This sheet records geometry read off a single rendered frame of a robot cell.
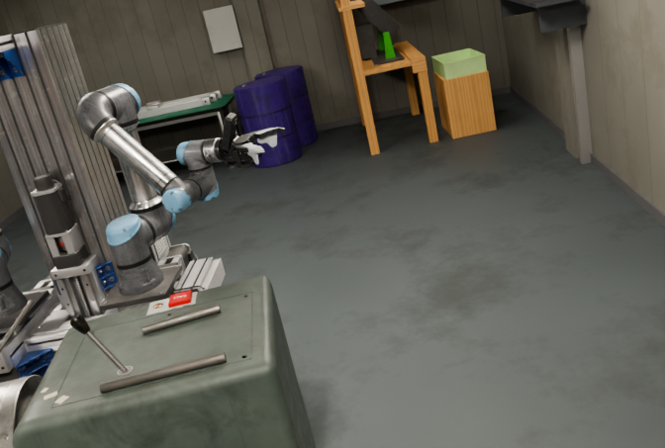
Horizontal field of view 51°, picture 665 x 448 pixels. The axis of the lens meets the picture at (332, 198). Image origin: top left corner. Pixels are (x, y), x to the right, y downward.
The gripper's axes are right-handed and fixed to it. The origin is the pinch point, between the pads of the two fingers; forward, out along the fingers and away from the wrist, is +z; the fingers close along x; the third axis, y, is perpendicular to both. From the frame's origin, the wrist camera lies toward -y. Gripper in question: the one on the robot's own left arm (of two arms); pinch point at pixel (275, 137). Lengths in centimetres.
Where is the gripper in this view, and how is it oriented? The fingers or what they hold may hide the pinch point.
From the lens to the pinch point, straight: 206.9
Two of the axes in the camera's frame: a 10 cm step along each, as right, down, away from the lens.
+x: -3.5, 5.0, -7.9
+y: 2.6, 8.7, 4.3
